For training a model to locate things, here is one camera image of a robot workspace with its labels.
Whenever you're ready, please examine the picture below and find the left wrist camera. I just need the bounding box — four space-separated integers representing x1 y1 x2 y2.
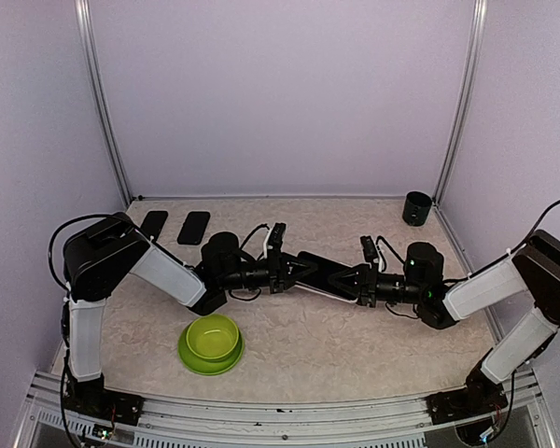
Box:
262 222 287 260

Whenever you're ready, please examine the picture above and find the dark phone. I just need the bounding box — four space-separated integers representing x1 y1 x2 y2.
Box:
298 251 349 292

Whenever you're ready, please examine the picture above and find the pink phone case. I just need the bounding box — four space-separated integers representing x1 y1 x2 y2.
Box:
295 283 357 304

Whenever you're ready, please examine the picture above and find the left aluminium frame post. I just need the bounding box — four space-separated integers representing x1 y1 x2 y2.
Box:
75 0 133 206

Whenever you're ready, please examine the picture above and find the right aluminium frame post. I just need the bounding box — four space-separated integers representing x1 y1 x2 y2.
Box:
431 0 489 206

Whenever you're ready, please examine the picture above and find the front aluminium rail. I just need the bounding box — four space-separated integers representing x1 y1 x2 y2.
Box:
13 368 556 448

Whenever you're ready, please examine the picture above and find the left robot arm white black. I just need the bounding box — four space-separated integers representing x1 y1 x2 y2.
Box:
56 213 317 415

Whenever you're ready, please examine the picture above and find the green bowl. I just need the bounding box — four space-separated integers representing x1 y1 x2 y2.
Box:
185 314 240 361

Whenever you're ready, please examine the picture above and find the black cylinder cup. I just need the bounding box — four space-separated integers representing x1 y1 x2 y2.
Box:
402 191 433 227

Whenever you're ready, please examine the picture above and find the aluminium frame post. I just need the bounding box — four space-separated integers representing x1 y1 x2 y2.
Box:
431 0 489 206
75 0 133 206

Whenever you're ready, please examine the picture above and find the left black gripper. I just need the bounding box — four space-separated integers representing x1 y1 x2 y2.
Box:
219 248 317 294

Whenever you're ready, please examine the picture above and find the black phone case horizontal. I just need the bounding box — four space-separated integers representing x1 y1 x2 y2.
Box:
140 210 169 241

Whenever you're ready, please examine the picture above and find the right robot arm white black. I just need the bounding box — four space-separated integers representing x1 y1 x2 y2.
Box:
328 227 560 414

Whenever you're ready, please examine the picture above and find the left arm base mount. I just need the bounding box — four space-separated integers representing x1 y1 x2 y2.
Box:
63 374 145 427

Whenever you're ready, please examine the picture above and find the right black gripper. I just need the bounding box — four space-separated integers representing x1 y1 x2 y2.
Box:
327 262 426 307

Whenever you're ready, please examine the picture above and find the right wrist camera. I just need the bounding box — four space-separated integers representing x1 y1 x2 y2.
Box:
360 235 387 273

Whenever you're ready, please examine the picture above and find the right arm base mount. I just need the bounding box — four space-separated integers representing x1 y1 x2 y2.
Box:
426 363 509 425

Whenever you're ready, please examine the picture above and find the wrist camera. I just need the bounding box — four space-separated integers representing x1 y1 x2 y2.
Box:
360 235 387 273
262 222 287 260

